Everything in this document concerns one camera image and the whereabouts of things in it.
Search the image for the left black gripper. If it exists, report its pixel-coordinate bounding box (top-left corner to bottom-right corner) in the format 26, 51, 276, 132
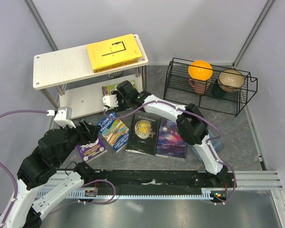
56, 118, 102, 165

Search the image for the green cartoon book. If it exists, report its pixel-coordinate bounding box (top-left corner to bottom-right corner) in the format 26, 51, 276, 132
102, 80, 137, 95

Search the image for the yellow hardcover book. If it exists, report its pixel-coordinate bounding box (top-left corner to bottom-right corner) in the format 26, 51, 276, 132
86, 34, 143, 70

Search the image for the blue paperback book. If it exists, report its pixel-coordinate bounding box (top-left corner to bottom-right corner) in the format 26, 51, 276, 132
93, 59, 139, 73

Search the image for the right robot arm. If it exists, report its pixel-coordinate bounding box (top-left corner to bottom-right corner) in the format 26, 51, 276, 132
112, 81, 228, 187

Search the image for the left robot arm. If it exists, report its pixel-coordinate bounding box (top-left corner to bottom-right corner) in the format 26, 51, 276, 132
0, 121, 101, 228

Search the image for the purple paperback book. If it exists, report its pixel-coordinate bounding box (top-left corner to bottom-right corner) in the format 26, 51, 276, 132
76, 136, 107, 162

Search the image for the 91-storey treehouse book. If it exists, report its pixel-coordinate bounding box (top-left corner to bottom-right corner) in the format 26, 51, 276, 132
98, 112, 129, 153

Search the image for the white coiled object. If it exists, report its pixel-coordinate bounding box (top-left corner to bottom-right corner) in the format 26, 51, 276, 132
108, 71, 122, 79

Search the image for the black moon and sixpence book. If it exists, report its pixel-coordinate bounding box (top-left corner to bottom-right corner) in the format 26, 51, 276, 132
126, 113, 161, 156

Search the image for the purple robinson crusoe book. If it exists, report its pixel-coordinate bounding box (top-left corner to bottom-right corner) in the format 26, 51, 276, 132
155, 119, 187, 159

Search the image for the white two-tier shelf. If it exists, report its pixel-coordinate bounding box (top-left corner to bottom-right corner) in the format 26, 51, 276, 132
33, 34, 148, 119

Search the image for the orange bowl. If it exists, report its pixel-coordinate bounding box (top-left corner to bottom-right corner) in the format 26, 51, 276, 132
188, 60, 213, 81

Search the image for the dark green cup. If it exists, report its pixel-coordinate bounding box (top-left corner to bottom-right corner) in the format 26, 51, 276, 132
211, 79, 227, 98

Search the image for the blue grey bottom book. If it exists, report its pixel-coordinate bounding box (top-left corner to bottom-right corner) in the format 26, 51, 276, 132
190, 130, 224, 164

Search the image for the beige brown bowl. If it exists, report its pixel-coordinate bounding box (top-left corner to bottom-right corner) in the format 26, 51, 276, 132
218, 69, 245, 92

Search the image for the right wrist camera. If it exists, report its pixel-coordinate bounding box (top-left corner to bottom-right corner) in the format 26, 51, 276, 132
102, 95, 119, 111

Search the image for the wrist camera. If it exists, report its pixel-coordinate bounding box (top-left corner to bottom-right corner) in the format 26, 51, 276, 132
102, 95, 119, 111
54, 107, 76, 128

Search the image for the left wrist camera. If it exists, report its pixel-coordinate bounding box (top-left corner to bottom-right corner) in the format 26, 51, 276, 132
54, 107, 76, 128

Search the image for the slotted cable duct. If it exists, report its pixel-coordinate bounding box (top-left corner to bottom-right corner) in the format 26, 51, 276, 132
38, 186, 228, 200

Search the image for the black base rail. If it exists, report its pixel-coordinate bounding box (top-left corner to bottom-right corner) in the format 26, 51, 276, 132
75, 168, 235, 194

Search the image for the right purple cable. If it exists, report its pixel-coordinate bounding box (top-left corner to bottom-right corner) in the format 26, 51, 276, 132
103, 100, 236, 206

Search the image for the purple cable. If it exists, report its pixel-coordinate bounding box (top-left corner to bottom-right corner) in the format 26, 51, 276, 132
103, 100, 236, 206
0, 109, 117, 216

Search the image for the black wire dish rack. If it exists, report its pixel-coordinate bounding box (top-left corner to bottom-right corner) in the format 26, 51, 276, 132
163, 57, 258, 116

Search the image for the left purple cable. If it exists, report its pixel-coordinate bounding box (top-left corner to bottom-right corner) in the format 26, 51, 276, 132
0, 109, 117, 216

